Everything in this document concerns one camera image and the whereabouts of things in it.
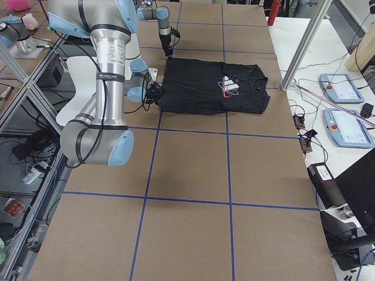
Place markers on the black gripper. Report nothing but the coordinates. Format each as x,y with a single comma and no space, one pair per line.
155,93
166,40

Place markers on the black graphic t-shirt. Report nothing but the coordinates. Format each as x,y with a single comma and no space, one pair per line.
213,87

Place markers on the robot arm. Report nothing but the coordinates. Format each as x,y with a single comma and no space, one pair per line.
99,133
147,11

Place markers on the white chair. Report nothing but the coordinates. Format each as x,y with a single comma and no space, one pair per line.
83,74

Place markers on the red cylinder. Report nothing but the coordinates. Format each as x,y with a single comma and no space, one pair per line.
273,12

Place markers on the far blue teach pendant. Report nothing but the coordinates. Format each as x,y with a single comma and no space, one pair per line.
340,88

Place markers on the blue teach pendant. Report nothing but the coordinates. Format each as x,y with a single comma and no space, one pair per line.
340,88
347,131

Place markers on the long reacher stick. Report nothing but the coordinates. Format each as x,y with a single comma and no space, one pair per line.
334,105

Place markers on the near blue teach pendant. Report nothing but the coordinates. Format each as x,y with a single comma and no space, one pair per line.
347,131

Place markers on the black box with label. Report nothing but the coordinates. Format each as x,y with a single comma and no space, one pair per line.
327,193

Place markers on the black monitor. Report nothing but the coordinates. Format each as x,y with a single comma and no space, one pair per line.
356,185

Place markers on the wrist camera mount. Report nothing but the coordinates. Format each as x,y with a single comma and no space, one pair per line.
175,33

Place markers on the white camera mast with base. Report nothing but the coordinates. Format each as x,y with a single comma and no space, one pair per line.
130,52

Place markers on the aluminium frame post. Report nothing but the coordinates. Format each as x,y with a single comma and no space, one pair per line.
312,28

